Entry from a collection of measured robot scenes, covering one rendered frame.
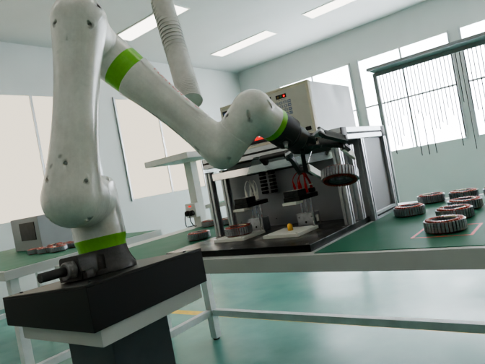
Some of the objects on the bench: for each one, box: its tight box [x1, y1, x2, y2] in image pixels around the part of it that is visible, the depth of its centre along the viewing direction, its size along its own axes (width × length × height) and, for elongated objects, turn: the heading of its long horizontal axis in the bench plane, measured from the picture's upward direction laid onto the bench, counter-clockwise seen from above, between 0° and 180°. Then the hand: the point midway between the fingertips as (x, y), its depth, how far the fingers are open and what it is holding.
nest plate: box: [263, 225, 319, 239], centre depth 159 cm, size 15×15×1 cm
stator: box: [447, 196, 484, 209], centre depth 154 cm, size 11×11×4 cm
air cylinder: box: [248, 216, 271, 230], centre depth 185 cm, size 5×8×6 cm
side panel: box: [358, 136, 398, 222], centre depth 178 cm, size 28×3×32 cm, turn 50°
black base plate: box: [166, 217, 370, 257], centre depth 167 cm, size 47×64×2 cm
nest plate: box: [214, 230, 266, 243], centre depth 173 cm, size 15×15×1 cm
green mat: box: [314, 194, 485, 254], centre depth 145 cm, size 94×61×1 cm, turn 50°
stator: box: [393, 203, 426, 217], centre depth 163 cm, size 11×11×4 cm
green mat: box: [128, 225, 229, 260], centre depth 224 cm, size 94×61×1 cm, turn 50°
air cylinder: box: [297, 210, 321, 227], centre depth 170 cm, size 5×8×6 cm
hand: (334, 164), depth 132 cm, fingers open, 11 cm apart
